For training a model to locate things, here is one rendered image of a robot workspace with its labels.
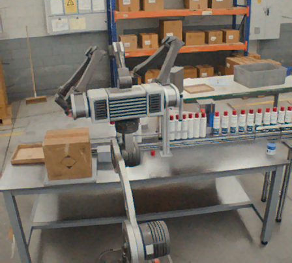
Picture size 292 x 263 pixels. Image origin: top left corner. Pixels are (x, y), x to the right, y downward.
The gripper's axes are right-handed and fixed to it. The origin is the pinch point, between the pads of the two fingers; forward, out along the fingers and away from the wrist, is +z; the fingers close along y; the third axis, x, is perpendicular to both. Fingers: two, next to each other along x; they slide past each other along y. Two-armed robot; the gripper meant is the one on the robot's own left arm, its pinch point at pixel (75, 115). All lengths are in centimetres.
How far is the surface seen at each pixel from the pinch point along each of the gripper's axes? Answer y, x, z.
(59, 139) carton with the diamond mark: -25.8, 14.3, -4.2
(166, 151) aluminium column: -16, -29, 65
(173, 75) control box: -20, -70, 22
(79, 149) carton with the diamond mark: -33.3, 8.6, 7.4
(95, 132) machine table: 43, 8, 37
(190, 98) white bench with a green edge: 107, -83, 114
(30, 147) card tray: 28, 51, 1
